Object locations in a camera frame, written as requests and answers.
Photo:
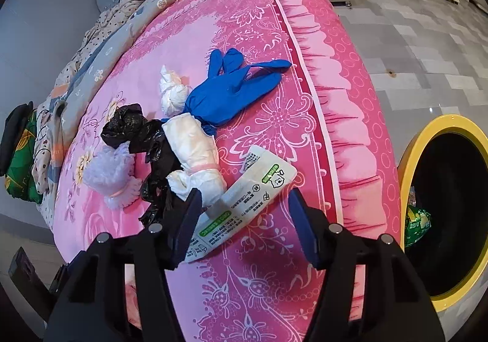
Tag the white knotted tissue bundle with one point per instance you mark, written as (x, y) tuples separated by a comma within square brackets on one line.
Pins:
[(173, 98)]

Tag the dark cloth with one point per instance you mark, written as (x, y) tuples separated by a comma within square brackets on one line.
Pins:
[(15, 128)]

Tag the green leaf print cloth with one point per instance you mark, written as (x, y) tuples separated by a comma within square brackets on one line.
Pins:
[(23, 159)]

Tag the blue rubber glove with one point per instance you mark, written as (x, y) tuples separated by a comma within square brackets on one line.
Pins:
[(225, 94)]

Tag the floral patchwork quilt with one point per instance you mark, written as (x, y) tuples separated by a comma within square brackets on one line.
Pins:
[(114, 21)]

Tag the yellow rimmed black trash bin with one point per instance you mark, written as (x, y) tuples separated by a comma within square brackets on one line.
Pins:
[(419, 143)]

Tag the pink floral bedspread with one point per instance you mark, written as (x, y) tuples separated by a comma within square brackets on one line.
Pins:
[(267, 117)]

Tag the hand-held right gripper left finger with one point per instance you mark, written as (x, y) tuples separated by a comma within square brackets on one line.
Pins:
[(186, 225)]

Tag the green snack packet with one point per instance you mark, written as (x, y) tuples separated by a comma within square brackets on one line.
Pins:
[(417, 223)]

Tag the white diaper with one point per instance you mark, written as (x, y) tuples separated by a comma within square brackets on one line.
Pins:
[(190, 147)]

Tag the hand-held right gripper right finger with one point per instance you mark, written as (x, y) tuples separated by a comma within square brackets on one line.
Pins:
[(303, 227)]

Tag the black plastic bag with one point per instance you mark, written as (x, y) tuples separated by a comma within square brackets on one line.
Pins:
[(156, 143)]

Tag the white wipes packet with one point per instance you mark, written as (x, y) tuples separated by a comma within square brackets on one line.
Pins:
[(251, 189)]

